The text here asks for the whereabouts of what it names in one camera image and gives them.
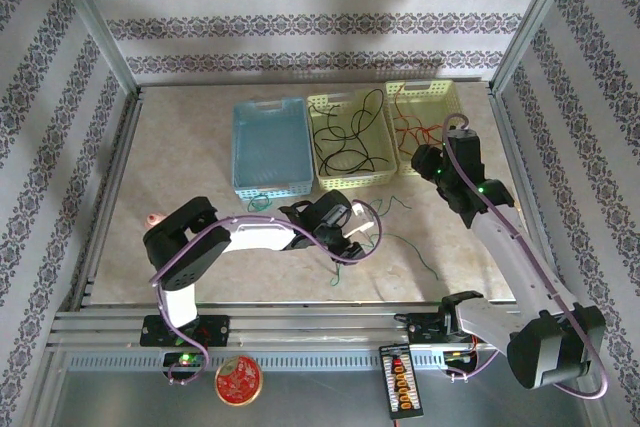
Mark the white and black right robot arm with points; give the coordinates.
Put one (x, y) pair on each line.
(520, 262)

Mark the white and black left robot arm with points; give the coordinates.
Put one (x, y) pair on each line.
(255, 237)

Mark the yellow-green plastic basket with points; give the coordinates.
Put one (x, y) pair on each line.
(425, 107)

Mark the pale yellow plastic basket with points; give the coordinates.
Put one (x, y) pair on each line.
(345, 167)

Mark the blue plastic basket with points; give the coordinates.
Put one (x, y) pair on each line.
(272, 142)

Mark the black power distribution board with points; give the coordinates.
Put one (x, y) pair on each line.
(401, 382)

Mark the small controller board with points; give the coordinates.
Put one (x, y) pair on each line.
(185, 361)
(457, 358)

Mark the red round tin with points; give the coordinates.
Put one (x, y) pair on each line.
(239, 380)

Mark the pink plastic object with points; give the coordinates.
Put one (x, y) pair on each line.
(153, 219)

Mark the aluminium side rail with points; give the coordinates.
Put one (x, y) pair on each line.
(511, 147)
(107, 197)

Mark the aluminium front rail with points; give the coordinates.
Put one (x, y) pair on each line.
(310, 324)

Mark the aluminium frame post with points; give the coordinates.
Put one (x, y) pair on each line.
(96, 22)
(534, 22)

